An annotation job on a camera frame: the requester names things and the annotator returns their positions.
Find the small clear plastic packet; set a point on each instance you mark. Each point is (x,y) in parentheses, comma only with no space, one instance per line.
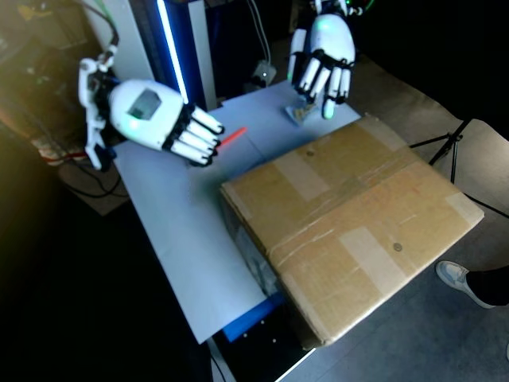
(297,114)

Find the orange transparent tape measure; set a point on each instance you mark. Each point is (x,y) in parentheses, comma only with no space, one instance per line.
(236,134)

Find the white power socket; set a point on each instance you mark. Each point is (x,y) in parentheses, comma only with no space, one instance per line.
(263,73)

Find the black tripod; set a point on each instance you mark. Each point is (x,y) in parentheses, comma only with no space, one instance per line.
(453,137)

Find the large brown cardboard box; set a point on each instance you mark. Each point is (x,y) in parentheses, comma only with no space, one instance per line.
(350,223)

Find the white column with blue light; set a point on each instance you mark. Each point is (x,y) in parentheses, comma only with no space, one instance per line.
(135,44)

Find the large white paper sheet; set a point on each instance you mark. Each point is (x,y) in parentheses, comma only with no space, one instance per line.
(179,223)

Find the person's white shoe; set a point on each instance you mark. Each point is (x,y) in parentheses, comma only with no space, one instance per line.
(453,274)

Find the blue foam block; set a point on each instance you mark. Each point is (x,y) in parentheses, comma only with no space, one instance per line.
(254,318)

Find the person's leg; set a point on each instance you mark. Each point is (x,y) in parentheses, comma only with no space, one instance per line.
(489,286)

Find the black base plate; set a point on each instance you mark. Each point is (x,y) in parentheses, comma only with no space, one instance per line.
(270,354)

